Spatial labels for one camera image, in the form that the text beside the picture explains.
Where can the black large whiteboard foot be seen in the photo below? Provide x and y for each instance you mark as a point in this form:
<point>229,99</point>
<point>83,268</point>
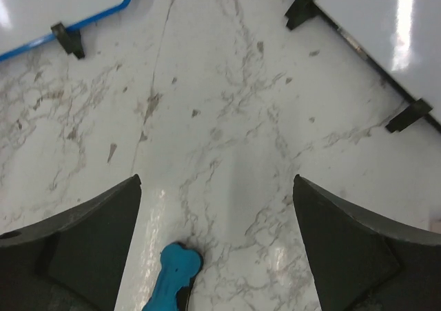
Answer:
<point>413,112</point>
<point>299,12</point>

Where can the black large whiteboard left foot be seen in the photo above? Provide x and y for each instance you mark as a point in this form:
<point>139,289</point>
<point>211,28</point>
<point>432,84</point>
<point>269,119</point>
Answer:
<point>299,12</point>

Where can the blue framed small whiteboard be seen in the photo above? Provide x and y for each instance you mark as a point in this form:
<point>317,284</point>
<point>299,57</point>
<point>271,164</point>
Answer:
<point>26,24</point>

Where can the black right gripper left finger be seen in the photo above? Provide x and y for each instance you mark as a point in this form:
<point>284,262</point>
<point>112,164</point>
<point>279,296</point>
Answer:
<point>75,259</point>

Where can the black framed large whiteboard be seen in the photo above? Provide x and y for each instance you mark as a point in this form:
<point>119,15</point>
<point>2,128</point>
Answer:
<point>401,38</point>

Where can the blue whiteboard eraser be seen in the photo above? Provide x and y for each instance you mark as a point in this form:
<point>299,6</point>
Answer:
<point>179,267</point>

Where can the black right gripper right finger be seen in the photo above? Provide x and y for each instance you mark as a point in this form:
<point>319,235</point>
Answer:
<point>361,260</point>

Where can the black small whiteboard stand foot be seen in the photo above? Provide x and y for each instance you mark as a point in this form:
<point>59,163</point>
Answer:
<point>70,40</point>

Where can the black large whiteboard right foot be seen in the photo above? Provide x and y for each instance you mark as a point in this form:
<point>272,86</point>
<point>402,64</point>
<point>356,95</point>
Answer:
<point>413,112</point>

